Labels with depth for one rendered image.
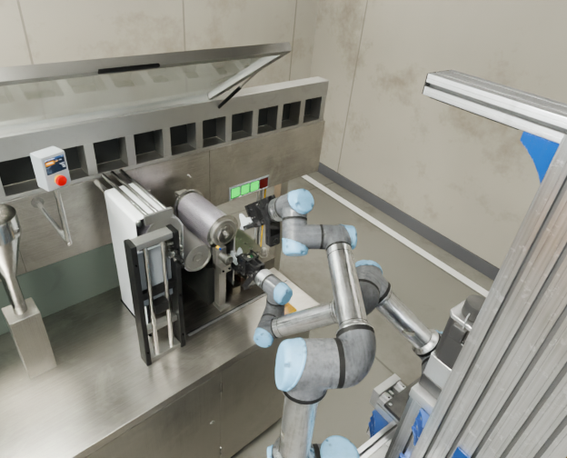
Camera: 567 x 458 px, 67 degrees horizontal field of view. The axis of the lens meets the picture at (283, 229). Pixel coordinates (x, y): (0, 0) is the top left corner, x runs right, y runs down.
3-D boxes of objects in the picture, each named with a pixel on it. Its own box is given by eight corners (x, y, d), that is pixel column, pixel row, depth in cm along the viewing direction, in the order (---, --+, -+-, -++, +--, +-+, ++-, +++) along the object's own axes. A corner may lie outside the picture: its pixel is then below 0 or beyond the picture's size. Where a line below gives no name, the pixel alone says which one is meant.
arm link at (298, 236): (322, 253, 123) (321, 216, 125) (283, 253, 122) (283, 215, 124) (316, 256, 131) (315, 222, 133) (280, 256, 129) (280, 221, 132)
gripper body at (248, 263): (250, 247, 178) (269, 263, 171) (249, 263, 183) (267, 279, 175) (235, 254, 173) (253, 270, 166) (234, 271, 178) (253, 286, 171)
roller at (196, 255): (185, 276, 167) (184, 252, 160) (154, 244, 182) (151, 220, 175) (212, 264, 174) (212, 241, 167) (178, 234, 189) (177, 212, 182)
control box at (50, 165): (53, 194, 115) (44, 160, 110) (37, 186, 118) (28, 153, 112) (75, 184, 120) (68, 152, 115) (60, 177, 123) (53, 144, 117)
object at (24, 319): (24, 388, 145) (-30, 255, 113) (12, 362, 153) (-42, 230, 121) (67, 367, 153) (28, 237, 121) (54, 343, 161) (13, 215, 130)
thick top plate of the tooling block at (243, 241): (246, 281, 189) (247, 270, 186) (196, 237, 213) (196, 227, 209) (273, 267, 199) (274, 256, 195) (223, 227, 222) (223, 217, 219)
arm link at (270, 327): (382, 324, 137) (262, 354, 160) (385, 302, 146) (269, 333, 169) (367, 299, 133) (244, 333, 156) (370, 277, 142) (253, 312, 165)
